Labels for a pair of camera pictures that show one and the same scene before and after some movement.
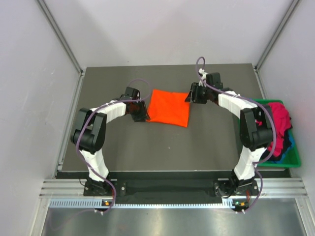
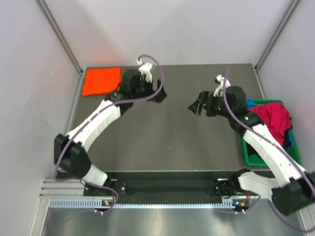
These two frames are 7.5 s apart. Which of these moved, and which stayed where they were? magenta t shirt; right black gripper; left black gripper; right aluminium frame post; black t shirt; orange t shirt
Moved: orange t shirt; right black gripper; left black gripper
Stayed: black t shirt; magenta t shirt; right aluminium frame post
